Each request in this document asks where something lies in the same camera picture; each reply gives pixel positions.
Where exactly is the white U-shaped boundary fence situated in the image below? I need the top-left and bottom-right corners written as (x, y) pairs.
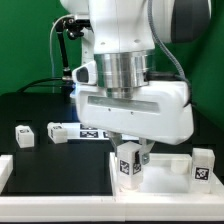
top-left (0, 157), bottom-right (224, 222)

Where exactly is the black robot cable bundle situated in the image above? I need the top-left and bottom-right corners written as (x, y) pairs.
top-left (16, 14), bottom-right (76, 94)

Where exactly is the white marker tag plate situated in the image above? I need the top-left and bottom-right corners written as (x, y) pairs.
top-left (62, 123), bottom-right (108, 140)

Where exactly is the white square table top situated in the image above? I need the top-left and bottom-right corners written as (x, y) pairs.
top-left (109, 153), bottom-right (224, 197)

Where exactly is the black camera on mount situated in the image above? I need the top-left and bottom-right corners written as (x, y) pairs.
top-left (64, 13), bottom-right (91, 40)

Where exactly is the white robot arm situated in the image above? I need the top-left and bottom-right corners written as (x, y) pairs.
top-left (60, 0), bottom-right (211, 164)

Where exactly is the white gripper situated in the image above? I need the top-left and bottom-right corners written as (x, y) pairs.
top-left (72, 63), bottom-right (194, 165)

